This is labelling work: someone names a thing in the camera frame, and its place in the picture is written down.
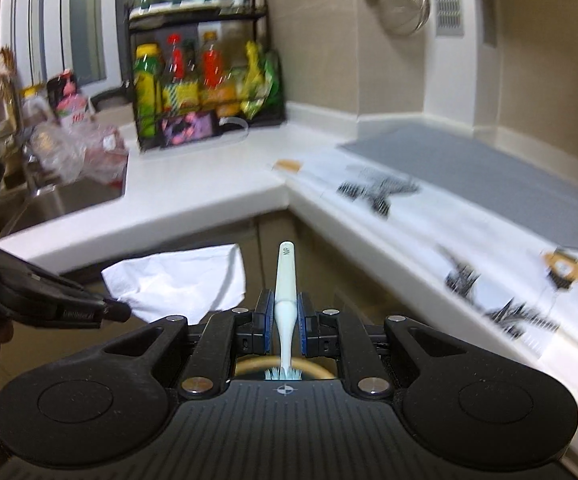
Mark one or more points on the black wire spice rack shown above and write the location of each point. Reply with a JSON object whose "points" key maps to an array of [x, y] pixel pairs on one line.
{"points": [[201, 70]]}

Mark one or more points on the grey counter mat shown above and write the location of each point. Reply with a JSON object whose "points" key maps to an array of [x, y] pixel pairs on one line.
{"points": [[516, 190]]}

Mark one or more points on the steel mesh strainer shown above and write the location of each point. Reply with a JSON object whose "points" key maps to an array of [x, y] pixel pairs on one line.
{"points": [[403, 18]]}

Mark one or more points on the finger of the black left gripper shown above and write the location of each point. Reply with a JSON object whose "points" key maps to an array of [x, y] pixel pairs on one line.
{"points": [[38, 298]]}

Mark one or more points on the green yellow-cap bottle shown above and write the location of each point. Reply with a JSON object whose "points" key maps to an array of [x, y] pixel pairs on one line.
{"points": [[147, 68]]}

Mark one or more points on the red-cap sauce bottle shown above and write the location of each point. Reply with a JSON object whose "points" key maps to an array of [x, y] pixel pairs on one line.
{"points": [[179, 88]]}

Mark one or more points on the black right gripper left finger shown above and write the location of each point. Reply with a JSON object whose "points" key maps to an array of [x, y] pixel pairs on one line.
{"points": [[218, 344]]}

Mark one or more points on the orange red-cap bottle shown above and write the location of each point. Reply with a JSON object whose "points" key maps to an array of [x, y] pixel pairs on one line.
{"points": [[218, 89]]}

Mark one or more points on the pink soap pump bottle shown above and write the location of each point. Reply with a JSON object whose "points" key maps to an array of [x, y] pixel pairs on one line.
{"points": [[69, 104]]}

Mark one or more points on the white toothbrush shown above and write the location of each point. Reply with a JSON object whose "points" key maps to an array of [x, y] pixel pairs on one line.
{"points": [[285, 313]]}

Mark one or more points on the smartphone with lit screen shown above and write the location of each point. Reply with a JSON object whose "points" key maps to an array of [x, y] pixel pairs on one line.
{"points": [[189, 128]]}

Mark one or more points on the plastic bag with meat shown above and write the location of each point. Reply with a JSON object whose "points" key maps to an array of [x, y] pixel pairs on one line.
{"points": [[83, 150]]}

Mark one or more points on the stainless steel sink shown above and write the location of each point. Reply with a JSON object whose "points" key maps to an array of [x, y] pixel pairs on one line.
{"points": [[43, 196]]}

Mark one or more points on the white paper towel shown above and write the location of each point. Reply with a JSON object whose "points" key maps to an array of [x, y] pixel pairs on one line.
{"points": [[192, 283]]}

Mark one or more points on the yellow green snack bag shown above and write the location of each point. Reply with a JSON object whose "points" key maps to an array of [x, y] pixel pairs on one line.
{"points": [[260, 90]]}

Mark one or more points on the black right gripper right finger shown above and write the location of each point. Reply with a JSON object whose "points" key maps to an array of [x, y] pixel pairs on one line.
{"points": [[333, 334]]}

